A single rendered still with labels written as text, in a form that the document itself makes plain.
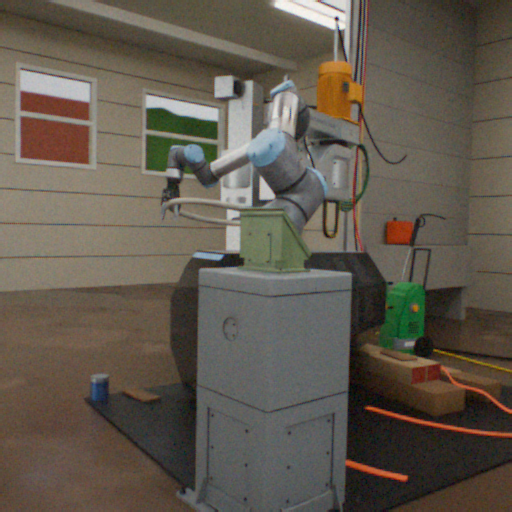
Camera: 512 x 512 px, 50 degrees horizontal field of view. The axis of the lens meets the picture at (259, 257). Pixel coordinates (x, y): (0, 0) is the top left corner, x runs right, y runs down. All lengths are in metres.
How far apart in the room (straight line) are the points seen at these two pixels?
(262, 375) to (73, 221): 7.55
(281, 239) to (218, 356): 0.46
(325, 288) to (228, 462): 0.68
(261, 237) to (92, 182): 7.48
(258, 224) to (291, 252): 0.16
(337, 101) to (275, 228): 2.15
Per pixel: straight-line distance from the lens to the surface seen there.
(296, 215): 1.93
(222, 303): 1.90
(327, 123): 3.66
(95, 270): 9.30
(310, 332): 1.85
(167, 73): 10.23
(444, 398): 3.23
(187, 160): 2.75
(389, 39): 6.74
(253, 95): 4.09
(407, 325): 4.55
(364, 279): 3.30
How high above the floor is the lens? 1.00
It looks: 3 degrees down
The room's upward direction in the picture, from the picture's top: 1 degrees clockwise
